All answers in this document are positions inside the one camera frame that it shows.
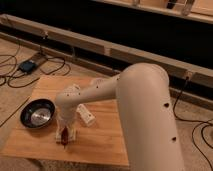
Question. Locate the black metal bowl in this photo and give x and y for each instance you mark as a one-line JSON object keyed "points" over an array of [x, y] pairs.
{"points": [[38, 113]]}

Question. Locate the white tube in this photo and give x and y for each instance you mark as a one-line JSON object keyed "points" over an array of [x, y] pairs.
{"points": [[87, 117]]}

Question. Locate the blue power adapter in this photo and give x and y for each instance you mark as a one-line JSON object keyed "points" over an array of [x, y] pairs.
{"points": [[27, 66]]}

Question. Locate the red pepper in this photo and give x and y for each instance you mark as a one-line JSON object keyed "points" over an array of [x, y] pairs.
{"points": [[64, 137]]}

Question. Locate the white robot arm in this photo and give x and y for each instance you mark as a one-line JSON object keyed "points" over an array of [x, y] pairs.
{"points": [[146, 115]]}

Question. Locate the white sponge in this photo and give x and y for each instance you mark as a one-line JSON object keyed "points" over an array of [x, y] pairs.
{"points": [[71, 135]]}

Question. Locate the wooden table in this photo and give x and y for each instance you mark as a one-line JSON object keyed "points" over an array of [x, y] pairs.
{"points": [[101, 143]]}

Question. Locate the brown chocolate bar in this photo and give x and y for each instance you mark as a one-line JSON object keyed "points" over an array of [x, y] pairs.
{"points": [[72, 88]]}

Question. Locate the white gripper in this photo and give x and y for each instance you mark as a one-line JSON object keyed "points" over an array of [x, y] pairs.
{"points": [[66, 119]]}

